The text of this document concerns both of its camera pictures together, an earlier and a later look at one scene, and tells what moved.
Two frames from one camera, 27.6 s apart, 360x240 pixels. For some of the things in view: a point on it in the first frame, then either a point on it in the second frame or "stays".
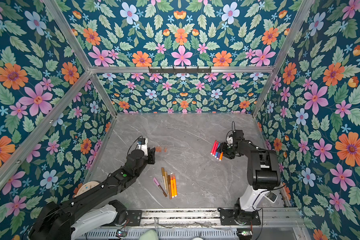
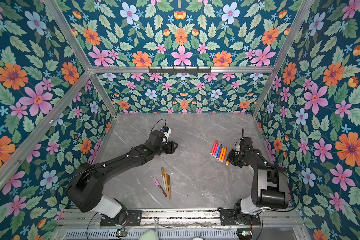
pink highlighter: x=213 y=148 stays
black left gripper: x=151 y=155 -> x=171 y=147
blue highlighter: x=217 y=152 stays
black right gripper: x=223 y=148 -> x=230 y=158
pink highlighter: x=216 y=147 stays
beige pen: x=166 y=175 stays
